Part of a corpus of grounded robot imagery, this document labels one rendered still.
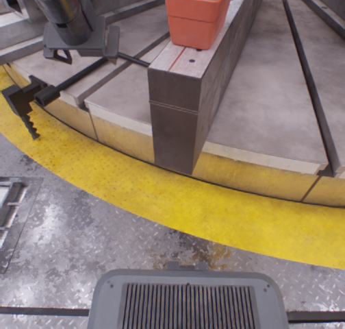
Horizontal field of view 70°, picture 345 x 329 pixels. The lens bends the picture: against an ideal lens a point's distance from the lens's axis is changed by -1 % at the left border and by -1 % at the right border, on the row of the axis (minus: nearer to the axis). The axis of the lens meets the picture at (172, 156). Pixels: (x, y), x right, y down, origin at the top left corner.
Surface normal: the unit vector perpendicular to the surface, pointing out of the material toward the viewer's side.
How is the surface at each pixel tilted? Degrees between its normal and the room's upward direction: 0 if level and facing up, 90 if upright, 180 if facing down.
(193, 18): 97
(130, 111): 0
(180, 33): 97
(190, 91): 90
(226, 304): 0
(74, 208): 0
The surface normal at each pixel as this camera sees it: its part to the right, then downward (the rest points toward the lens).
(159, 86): -0.36, 0.71
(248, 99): 0.00, -0.65
